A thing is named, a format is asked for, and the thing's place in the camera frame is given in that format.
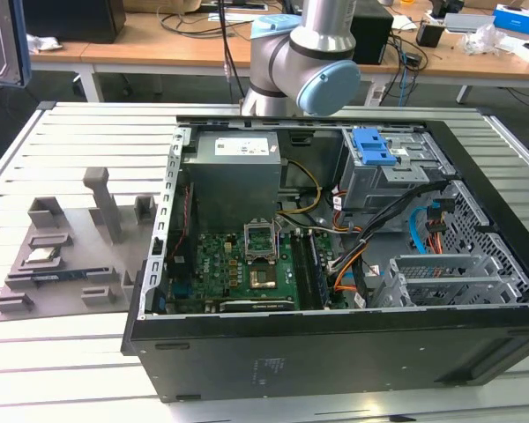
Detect hard disk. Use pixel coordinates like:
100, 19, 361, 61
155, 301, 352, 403
0, 0, 33, 89

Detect grey metal disk bay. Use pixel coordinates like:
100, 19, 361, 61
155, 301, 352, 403
372, 253, 529, 309

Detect grey power supply unit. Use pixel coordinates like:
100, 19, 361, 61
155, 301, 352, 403
183, 130, 287, 221

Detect black RAM slot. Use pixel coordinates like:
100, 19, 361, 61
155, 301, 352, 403
289, 231, 313, 309
307, 231, 334, 308

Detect CPU socket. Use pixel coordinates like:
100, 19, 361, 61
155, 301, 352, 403
246, 262, 278, 292

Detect green motherboard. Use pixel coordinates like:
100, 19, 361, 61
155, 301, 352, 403
165, 228, 349, 314

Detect black graphics card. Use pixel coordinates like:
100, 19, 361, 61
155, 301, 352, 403
205, 298, 299, 315

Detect grey metal drive cage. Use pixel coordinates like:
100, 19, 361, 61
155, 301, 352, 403
339, 127, 458, 212

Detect black PC case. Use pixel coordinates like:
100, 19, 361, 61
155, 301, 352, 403
121, 114, 529, 404

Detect grey parts rack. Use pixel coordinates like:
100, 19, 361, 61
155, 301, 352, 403
0, 166, 160, 323

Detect wooden desk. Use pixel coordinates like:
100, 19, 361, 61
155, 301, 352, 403
26, 8, 529, 107

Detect small black box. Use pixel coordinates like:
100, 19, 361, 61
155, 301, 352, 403
352, 6, 396, 66

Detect RAM stick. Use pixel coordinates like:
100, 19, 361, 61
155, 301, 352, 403
7, 269, 89, 286

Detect silver CPU chip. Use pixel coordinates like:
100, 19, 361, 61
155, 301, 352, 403
26, 247, 62, 264

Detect large black box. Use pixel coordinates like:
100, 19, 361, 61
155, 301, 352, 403
21, 0, 127, 45

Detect flat grey box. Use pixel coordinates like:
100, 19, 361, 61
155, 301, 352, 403
443, 12, 497, 33

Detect blue cardboard box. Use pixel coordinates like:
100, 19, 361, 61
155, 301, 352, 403
493, 3, 529, 36

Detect metal socket cover frame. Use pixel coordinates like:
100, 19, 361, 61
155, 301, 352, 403
242, 217, 278, 265

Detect yellow power wires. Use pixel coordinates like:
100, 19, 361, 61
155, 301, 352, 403
277, 158, 325, 218

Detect blue plastic drive bracket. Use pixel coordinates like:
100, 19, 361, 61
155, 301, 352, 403
352, 126, 398, 167

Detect black cable bundle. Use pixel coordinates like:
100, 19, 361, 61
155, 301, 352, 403
328, 178, 453, 283

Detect blue data wire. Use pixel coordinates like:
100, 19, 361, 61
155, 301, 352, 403
407, 204, 428, 256

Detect black power connector wire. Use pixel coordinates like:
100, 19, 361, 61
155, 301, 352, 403
425, 197, 458, 255

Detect black hanging cable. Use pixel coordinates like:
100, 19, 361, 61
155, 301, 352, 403
218, 0, 248, 103

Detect thin blue cable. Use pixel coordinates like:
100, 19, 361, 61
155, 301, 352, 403
397, 55, 409, 108

